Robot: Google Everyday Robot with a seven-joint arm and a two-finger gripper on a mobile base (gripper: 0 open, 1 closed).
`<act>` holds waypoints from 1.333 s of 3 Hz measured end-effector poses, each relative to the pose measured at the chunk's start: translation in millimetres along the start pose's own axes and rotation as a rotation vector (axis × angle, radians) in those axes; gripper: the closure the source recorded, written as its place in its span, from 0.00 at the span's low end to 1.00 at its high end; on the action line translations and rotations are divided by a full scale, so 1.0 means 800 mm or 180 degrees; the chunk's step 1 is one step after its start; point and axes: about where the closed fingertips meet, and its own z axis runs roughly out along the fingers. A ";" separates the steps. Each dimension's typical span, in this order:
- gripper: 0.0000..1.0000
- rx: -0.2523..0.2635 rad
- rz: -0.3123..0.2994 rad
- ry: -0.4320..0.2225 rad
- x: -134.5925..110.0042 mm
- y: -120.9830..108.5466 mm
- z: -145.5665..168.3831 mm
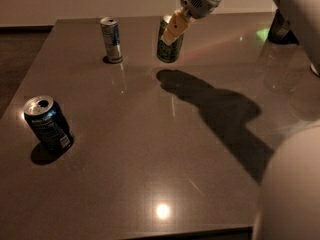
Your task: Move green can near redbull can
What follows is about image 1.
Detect black snack bag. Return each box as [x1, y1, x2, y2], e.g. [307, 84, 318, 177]
[267, 10, 299, 45]

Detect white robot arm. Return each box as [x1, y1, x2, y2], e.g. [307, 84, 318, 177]
[253, 0, 320, 240]

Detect green soda can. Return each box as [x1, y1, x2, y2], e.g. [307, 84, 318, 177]
[157, 15, 184, 63]

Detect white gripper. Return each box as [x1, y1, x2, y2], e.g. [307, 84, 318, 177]
[161, 0, 221, 46]

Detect dark blue soda can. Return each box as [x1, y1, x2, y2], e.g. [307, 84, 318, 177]
[23, 95, 74, 154]

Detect silver blue redbull can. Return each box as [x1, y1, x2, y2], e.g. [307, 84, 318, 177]
[100, 17, 123, 63]

